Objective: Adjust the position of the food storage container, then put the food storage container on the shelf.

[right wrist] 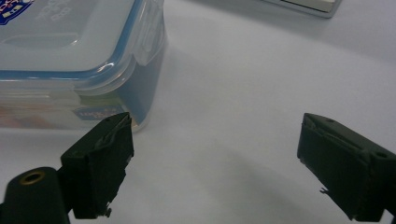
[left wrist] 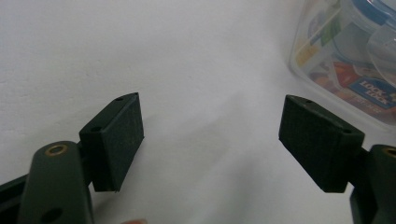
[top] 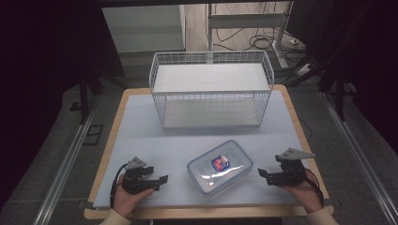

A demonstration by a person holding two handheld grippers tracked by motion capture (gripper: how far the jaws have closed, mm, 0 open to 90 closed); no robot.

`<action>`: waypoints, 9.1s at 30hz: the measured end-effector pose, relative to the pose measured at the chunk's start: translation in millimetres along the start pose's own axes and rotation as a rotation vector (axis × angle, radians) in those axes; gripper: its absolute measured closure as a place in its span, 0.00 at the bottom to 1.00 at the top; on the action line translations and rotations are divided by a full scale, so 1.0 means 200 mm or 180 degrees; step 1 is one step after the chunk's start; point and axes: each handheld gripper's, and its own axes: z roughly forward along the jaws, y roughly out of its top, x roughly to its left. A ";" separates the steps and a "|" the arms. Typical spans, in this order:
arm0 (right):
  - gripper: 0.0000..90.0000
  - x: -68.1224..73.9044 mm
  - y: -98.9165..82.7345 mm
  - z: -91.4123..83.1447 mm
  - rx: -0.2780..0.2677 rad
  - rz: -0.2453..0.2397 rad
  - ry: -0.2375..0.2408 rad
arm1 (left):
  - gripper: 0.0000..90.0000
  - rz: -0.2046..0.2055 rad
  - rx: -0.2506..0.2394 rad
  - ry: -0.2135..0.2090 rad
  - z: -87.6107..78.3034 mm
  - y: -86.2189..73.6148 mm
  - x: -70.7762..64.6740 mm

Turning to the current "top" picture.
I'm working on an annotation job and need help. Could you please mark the person's right hand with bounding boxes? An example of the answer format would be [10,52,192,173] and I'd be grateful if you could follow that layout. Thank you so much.
[276,171,325,216]

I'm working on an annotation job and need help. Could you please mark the white cabinet panel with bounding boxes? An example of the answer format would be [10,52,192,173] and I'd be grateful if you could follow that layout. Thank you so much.
[100,4,188,54]

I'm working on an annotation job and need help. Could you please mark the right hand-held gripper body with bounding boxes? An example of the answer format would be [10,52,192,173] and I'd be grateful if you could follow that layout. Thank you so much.
[274,147,316,188]

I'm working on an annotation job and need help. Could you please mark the white metal desk frame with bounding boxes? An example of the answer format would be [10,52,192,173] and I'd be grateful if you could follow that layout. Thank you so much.
[206,0,296,70]

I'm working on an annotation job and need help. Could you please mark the pale blue table mat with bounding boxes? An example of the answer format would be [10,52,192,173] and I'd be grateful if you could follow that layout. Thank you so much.
[92,89,327,210]

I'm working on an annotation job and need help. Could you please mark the white wire shelf rack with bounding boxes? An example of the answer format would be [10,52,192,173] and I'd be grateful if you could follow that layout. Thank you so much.
[148,50,276,130]

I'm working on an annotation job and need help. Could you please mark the metal floor rail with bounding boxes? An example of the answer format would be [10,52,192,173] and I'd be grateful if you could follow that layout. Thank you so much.
[32,93,101,225]
[320,90,398,225]

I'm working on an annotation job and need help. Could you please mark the black floor plate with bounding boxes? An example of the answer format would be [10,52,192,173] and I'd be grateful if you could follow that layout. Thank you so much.
[82,124,104,146]

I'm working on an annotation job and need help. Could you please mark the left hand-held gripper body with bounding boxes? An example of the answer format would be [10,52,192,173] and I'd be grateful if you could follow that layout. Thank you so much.
[121,156,157,196]

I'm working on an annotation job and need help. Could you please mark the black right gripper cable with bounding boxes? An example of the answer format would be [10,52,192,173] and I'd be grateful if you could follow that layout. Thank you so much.
[303,168,325,208]

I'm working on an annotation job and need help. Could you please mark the white power strip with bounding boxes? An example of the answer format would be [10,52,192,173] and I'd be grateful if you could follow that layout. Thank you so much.
[295,63,314,78]

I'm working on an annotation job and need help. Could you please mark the person's left hand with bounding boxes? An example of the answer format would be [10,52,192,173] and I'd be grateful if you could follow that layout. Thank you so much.
[111,182,155,219]

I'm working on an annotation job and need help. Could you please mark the dark curtain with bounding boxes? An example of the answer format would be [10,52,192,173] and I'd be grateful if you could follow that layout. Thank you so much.
[0,0,126,210]
[285,0,398,154]

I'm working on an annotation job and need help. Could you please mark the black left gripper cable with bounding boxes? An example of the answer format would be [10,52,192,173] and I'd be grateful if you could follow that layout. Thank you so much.
[109,162,130,208]

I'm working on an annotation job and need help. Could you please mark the black floor cables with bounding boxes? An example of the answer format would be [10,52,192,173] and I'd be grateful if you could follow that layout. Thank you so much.
[214,2,311,64]

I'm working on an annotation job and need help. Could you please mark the clear plastic food container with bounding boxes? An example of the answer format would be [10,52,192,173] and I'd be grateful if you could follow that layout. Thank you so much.
[186,139,254,199]

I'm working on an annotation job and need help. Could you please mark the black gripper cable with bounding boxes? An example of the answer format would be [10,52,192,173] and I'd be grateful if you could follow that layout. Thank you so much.
[303,168,325,208]
[109,162,130,208]

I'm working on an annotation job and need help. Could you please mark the black stand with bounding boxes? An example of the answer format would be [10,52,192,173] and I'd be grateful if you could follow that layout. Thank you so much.
[69,69,105,126]
[286,54,358,122]

